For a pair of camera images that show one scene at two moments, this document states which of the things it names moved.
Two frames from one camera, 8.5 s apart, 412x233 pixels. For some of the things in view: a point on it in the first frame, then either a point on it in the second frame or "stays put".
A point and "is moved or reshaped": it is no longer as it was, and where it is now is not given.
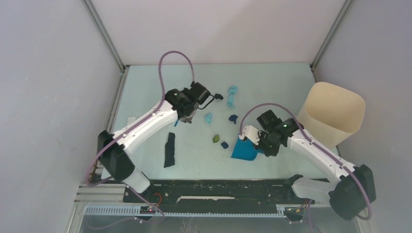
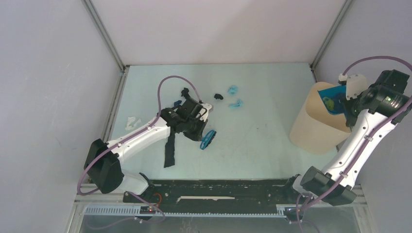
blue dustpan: [245, 149] to [338, 94]
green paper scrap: [215, 139] to [329, 103]
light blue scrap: [231, 101] to [236, 105]
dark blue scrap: [233, 118] is moved or reshaped
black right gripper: [272, 152] to [351, 119]
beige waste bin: [330, 113] stays put
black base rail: [181, 196] stays put
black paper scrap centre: [218, 96] stays put
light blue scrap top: [232, 90] stays put
